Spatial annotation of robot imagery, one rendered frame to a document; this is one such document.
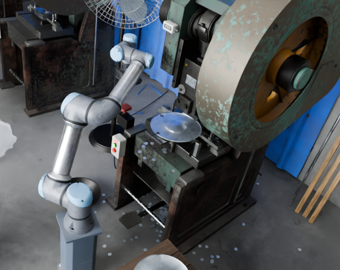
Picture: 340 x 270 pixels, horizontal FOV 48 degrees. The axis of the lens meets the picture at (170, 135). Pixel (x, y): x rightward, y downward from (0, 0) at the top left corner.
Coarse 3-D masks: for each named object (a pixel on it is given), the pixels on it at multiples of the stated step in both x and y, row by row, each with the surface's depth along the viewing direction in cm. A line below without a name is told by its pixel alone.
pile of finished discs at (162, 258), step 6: (144, 258) 190; (150, 258) 191; (156, 258) 191; (162, 258) 192; (168, 258) 192; (174, 258) 193; (138, 264) 187; (144, 264) 187; (150, 264) 188; (156, 264) 188; (162, 264) 189; (168, 264) 190; (174, 264) 190; (180, 264) 191
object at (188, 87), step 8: (192, 56) 200; (200, 56) 198; (184, 64) 200; (192, 64) 196; (200, 64) 194; (184, 72) 201; (192, 72) 197; (184, 80) 203; (192, 80) 199; (184, 88) 204; (192, 88) 201; (184, 96) 204; (192, 96) 203; (176, 104) 210; (184, 104) 205; (192, 104) 204; (192, 112) 207
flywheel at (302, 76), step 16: (304, 32) 169; (320, 32) 177; (288, 48) 165; (304, 48) 180; (320, 48) 183; (272, 64) 162; (288, 64) 159; (304, 64) 159; (272, 80) 166; (288, 80) 159; (304, 80) 162; (256, 96) 171; (272, 96) 187; (288, 96) 193; (256, 112) 180; (272, 112) 190
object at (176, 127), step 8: (168, 112) 225; (176, 112) 226; (152, 120) 216; (160, 120) 217; (168, 120) 219; (176, 120) 219; (184, 120) 221; (152, 128) 210; (160, 128) 211; (168, 128) 211; (176, 128) 212; (184, 128) 213; (192, 128) 215; (200, 128) 216; (160, 136) 204; (168, 136) 206; (176, 136) 207; (184, 136) 208; (192, 136) 209
